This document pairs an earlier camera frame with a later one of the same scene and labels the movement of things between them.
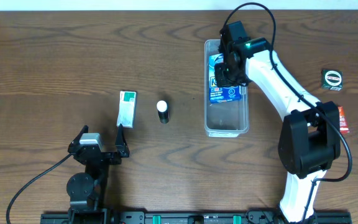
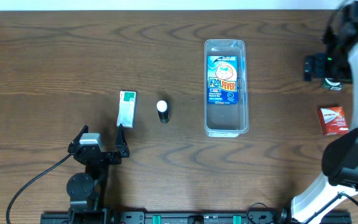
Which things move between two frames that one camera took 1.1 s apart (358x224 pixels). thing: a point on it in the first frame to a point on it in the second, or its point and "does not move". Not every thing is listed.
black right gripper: x=229 y=81 to x=317 y=66
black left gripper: x=105 y=155 does not move
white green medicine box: x=127 y=109 does not move
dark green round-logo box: x=331 y=79 does not move
